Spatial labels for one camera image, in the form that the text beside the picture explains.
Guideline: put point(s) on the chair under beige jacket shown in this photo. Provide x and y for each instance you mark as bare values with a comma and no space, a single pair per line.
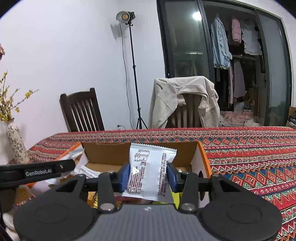
186,115

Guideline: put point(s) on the white cracker packet back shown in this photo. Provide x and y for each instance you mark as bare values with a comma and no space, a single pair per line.
148,172

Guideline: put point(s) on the beige jacket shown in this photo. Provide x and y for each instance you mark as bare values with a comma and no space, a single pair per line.
168,94

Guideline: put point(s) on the white orange cracker packet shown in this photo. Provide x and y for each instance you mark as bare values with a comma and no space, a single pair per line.
81,161

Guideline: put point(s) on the dark wooden chair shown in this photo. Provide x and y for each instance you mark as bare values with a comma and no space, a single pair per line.
81,111

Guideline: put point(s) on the pink hanging garment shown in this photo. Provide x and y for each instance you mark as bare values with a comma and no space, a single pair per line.
236,31

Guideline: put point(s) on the cardboard box on floor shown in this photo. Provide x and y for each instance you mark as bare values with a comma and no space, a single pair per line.
291,121

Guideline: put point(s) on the yellow blossom branches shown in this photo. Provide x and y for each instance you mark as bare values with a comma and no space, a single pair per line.
8,104

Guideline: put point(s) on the patterned red tablecloth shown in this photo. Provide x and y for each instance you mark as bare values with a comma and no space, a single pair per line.
260,159

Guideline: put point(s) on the white hanging top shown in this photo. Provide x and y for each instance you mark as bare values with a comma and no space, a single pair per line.
250,39

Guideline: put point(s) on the light blue hanging shirt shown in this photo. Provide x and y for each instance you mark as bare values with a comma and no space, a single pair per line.
221,54

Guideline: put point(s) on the large green snack bar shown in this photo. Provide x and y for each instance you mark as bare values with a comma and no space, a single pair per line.
176,199

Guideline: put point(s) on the pink dried roses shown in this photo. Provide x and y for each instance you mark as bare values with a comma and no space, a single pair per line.
2,52

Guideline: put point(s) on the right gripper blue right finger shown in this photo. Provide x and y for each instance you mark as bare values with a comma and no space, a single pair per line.
173,177

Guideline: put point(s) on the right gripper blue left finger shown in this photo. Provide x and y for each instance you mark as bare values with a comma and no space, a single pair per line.
123,177

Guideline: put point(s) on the red orange cardboard box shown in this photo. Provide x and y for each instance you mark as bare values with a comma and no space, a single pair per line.
190,157

